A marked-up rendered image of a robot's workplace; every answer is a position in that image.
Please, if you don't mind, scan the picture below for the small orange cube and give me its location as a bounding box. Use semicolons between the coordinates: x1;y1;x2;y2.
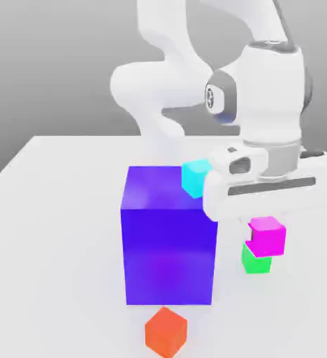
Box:
144;306;189;358

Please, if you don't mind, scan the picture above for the small green cube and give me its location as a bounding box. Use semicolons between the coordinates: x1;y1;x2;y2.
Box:
240;242;273;275

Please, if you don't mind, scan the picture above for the large purple box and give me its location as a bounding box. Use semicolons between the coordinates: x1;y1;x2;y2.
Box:
119;165;219;306

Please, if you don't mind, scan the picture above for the small magenta cube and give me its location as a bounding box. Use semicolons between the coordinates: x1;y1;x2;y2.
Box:
245;215;287;259

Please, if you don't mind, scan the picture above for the small cyan cube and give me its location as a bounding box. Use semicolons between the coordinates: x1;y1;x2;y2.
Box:
180;159;214;200

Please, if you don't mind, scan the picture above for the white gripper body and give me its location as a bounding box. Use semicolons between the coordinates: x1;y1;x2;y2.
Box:
202;150;327;223

